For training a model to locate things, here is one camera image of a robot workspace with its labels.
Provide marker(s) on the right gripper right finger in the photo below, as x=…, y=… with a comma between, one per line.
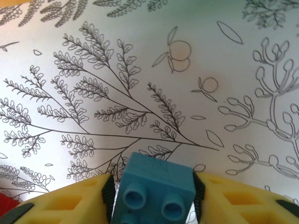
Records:
x=215, y=184

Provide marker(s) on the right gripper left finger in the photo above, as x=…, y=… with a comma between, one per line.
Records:
x=93, y=191

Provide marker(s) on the small blue lego brick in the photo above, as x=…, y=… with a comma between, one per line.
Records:
x=158, y=177

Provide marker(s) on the red lego brick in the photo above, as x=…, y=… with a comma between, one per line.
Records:
x=7, y=200

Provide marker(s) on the floral patterned table cover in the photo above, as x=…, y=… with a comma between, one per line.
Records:
x=140, y=70

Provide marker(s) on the orange plastic bin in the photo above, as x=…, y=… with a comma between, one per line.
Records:
x=14, y=1

